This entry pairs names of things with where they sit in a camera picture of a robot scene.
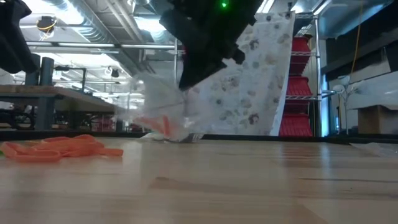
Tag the single orange rubber band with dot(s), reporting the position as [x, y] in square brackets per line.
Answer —
[155, 124]

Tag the white floral print cloth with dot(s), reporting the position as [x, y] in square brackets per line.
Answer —
[248, 93]

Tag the white flower-shaped floor lamp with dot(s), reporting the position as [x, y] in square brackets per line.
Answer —
[338, 88]

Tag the cardboard box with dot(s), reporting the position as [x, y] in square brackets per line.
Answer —
[377, 119]

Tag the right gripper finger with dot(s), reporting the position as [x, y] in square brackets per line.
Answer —
[199, 71]

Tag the orange rubber bands heap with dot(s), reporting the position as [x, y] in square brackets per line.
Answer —
[62, 146]

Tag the black metal stand frame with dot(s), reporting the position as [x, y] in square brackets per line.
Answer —
[83, 77]

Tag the red plastic bin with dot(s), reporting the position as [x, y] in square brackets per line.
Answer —
[295, 126]
[300, 56]
[298, 87]

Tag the dark grey cylinder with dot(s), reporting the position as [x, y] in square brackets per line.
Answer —
[32, 79]
[47, 71]

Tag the silver air duct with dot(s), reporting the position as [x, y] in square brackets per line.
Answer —
[93, 31]

